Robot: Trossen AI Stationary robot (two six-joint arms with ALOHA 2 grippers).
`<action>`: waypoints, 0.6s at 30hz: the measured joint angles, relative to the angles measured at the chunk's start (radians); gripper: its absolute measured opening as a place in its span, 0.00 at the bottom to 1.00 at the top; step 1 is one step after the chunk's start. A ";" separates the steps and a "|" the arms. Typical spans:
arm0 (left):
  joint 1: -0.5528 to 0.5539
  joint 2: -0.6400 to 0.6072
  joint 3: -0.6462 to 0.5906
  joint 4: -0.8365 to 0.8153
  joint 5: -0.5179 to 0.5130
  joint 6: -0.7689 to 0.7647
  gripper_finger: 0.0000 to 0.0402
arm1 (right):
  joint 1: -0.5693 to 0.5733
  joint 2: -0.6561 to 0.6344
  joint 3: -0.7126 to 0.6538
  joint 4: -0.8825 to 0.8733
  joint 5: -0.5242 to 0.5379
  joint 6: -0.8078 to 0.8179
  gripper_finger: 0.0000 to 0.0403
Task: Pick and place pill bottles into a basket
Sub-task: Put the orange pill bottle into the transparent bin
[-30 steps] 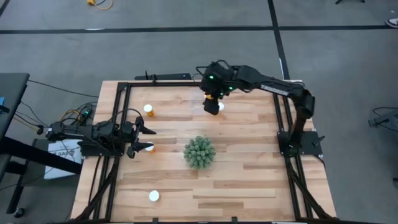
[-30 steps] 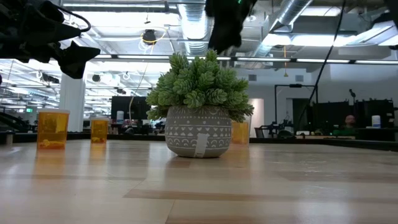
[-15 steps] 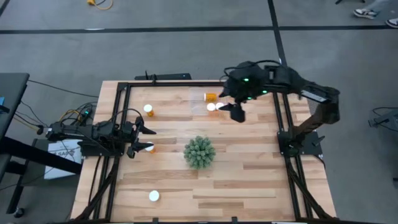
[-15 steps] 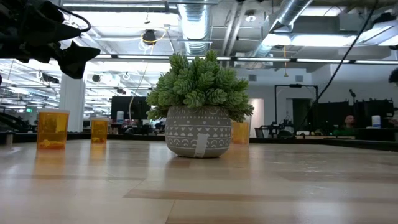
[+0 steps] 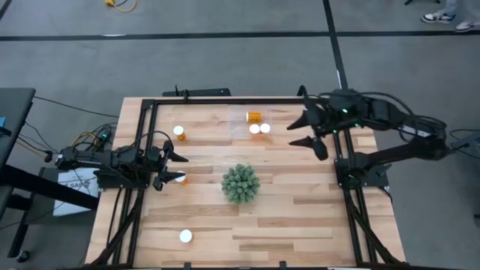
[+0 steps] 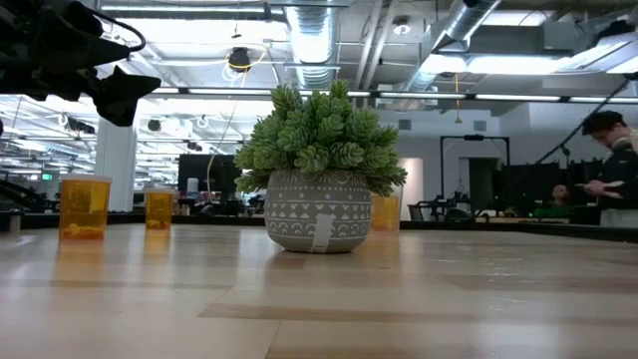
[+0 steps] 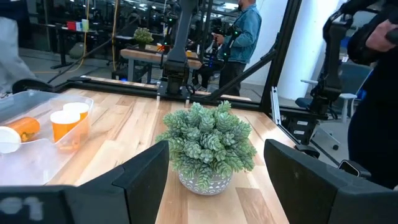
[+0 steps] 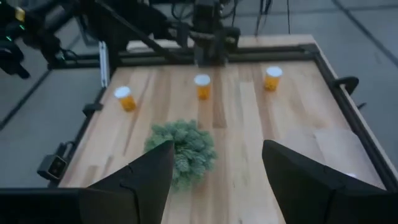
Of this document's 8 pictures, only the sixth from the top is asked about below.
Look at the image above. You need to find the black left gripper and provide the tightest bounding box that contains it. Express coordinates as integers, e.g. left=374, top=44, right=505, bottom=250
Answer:
left=0, top=0, right=161, bottom=127

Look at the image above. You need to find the large orange pill bottle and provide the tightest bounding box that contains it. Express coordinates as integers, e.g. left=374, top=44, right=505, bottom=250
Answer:
left=371, top=192, right=402, bottom=233
left=58, top=174, right=113, bottom=241

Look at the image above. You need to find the small orange pill bottle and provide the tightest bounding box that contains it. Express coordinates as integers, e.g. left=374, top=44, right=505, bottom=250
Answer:
left=145, top=187, right=175, bottom=231

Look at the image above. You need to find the white square pillar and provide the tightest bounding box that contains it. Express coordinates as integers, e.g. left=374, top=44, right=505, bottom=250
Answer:
left=94, top=117, right=139, bottom=213

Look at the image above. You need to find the black monitor screen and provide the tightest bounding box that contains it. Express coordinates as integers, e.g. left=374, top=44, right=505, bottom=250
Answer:
left=177, top=153, right=244, bottom=203

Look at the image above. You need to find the black curved bar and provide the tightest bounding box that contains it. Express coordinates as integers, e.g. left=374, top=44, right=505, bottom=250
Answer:
left=0, top=178, right=51, bottom=213

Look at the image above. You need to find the green artificial succulent plant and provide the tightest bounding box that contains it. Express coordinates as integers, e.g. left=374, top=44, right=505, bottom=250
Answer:
left=232, top=79, right=409, bottom=198

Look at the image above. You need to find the grey patterned ceramic pot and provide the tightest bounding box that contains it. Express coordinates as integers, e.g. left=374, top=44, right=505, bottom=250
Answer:
left=263, top=168, right=373, bottom=254

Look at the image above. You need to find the white label sticker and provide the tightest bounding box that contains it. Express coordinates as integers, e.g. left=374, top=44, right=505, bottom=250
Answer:
left=309, top=212, right=336, bottom=253

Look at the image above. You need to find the black background robot rig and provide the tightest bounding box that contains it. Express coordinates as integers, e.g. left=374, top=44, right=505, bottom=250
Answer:
left=407, top=191, right=473, bottom=222

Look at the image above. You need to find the long ceiling light strip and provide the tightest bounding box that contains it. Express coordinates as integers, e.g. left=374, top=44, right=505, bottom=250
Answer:
left=149, top=87, right=638, bottom=105

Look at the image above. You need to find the person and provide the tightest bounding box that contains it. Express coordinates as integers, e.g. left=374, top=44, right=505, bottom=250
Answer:
left=532, top=183, right=574, bottom=220
left=575, top=110, right=638, bottom=228

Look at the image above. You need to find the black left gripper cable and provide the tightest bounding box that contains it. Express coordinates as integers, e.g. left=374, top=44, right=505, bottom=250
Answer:
left=92, top=9, right=148, bottom=54

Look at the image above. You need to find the yellow hanging cable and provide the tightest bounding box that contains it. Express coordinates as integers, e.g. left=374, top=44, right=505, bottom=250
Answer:
left=206, top=47, right=270, bottom=200

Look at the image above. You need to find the black overhead camera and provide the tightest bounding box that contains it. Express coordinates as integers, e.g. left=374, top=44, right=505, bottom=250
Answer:
left=227, top=46, right=253, bottom=72

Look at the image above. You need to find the silver ribbed ceiling duct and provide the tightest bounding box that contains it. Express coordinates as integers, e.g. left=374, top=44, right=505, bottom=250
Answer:
left=283, top=0, right=344, bottom=91

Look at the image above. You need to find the yellow hanging ceiling cord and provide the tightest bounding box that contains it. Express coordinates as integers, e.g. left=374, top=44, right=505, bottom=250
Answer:
left=452, top=72, right=463, bottom=125

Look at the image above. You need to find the silver slanted ceiling duct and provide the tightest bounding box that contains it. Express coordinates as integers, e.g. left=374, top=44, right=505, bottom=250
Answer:
left=398, top=0, right=502, bottom=94

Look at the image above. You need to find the black metal frame stand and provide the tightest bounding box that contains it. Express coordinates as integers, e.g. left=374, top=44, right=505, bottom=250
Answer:
left=440, top=134, right=511, bottom=213

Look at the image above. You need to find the black table border rail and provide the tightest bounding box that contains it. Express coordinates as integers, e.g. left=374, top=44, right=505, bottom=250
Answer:
left=0, top=209, right=638, bottom=244

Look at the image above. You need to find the black partition wall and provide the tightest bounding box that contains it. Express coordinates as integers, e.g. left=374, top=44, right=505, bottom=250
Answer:
left=500, top=158, right=604, bottom=220

